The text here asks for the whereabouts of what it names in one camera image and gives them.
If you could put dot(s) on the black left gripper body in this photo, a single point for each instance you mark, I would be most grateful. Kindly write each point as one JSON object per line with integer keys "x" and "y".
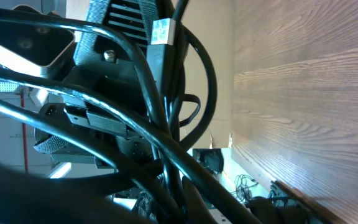
{"x": 111, "y": 113}

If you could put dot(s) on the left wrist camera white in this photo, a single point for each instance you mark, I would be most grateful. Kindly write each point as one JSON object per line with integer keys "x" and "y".
{"x": 34, "y": 50}

